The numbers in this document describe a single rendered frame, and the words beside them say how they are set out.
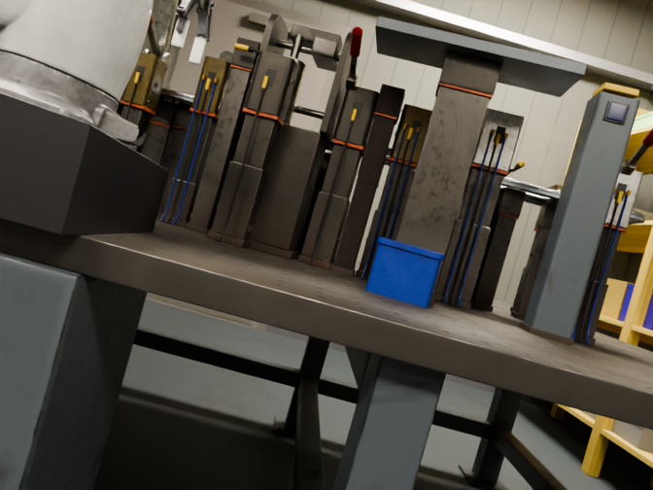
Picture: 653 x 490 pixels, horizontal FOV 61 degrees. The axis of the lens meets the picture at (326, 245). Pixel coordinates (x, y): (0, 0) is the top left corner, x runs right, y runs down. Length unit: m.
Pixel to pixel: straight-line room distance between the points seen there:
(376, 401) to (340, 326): 0.11
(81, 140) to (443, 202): 0.64
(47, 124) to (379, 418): 0.47
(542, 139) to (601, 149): 3.16
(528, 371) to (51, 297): 0.51
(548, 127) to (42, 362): 3.92
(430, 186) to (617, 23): 3.73
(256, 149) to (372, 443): 0.64
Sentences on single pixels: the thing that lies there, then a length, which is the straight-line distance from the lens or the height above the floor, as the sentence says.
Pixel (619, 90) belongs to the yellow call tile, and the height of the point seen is 1.15.
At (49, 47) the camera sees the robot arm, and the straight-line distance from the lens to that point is 0.75.
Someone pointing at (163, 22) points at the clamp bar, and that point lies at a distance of 1.42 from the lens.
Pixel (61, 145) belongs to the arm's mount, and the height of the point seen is 0.78.
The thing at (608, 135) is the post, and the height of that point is 1.07.
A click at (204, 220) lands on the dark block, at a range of 1.20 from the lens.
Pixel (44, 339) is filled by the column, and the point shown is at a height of 0.59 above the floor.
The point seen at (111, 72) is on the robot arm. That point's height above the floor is 0.89.
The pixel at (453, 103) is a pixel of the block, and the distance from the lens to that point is 1.05.
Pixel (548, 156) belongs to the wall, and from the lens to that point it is 4.25.
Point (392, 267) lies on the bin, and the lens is 0.89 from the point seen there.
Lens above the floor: 0.77
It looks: 1 degrees down
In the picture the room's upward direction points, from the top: 16 degrees clockwise
